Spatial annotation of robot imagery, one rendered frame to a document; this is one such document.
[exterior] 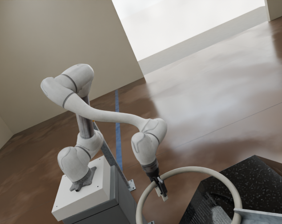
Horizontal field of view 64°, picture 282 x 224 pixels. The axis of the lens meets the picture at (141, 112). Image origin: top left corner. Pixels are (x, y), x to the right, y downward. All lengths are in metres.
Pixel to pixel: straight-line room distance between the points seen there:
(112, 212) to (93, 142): 0.50
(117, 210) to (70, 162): 0.47
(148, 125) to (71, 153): 0.65
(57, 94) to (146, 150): 0.54
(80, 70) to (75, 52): 6.07
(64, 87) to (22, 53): 6.58
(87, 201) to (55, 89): 0.79
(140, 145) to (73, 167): 0.68
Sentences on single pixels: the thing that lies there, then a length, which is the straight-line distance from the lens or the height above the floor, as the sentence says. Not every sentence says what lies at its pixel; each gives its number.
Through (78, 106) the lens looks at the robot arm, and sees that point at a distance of 1.20.
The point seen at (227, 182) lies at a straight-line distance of 1.19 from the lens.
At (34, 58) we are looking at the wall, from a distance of 7.72.
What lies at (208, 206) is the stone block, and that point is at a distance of 1.30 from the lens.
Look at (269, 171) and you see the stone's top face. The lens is 1.35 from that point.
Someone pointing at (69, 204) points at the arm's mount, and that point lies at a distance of 1.68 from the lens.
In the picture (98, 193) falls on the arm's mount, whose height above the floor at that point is 0.88.
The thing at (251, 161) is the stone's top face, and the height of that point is 0.85.
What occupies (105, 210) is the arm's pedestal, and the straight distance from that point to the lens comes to 1.69.
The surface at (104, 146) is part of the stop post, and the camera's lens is 2.61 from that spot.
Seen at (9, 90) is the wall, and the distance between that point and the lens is 8.22.
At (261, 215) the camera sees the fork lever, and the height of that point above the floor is 0.97.
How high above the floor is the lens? 1.78
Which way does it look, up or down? 21 degrees down
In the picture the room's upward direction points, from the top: 25 degrees counter-clockwise
